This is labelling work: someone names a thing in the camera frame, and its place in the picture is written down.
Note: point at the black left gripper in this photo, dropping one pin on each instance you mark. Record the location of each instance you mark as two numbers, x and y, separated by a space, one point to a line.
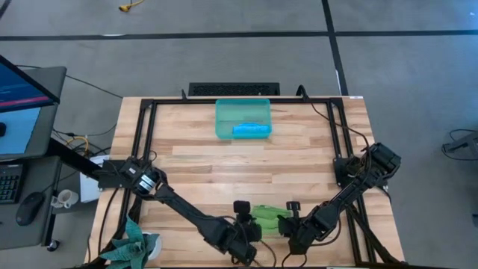
248 231

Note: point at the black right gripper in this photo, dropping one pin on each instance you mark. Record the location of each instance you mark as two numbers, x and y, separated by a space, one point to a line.
293 228

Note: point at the green microfiber towel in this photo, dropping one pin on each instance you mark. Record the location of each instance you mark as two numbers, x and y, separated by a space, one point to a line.
270 218

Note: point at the blue microfiber towel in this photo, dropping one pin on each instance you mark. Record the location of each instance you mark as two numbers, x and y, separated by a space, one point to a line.
252 130

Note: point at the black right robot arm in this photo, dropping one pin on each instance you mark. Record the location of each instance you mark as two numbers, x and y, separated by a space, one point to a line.
351 190

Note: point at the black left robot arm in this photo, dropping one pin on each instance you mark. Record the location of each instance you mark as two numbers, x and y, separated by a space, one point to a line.
179 203

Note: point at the teal translucent plastic basket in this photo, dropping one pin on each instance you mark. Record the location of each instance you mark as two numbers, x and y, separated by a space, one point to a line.
239 112

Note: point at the white round bowl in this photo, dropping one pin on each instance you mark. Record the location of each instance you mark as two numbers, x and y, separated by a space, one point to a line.
157 244

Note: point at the dark green cloth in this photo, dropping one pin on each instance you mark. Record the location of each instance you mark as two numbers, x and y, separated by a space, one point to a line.
127 250

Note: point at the white mug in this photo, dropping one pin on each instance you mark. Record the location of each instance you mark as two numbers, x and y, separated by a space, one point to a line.
67 198

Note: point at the black desk support bar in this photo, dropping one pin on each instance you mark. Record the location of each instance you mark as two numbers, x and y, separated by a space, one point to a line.
67 157

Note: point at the black caster wheel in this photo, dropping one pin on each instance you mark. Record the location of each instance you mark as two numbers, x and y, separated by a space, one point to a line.
53 245

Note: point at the black computer mouse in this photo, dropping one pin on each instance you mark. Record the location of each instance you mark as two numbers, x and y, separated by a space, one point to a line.
29 207

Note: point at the grey desk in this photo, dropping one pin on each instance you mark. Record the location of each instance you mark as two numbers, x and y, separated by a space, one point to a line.
11 231

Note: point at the black backlit keyboard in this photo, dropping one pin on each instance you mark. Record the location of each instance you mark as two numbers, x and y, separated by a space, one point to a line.
9 185

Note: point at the computer monitor with blue screen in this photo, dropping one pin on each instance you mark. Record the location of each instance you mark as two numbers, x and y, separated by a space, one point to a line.
22 112

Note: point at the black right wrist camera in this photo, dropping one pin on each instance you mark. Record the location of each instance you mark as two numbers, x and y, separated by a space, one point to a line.
298 246

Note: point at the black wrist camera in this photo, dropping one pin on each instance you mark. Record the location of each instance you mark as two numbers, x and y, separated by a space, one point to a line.
298 246
244 254

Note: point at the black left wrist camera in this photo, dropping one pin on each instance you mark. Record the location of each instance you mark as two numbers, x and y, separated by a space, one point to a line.
244 254

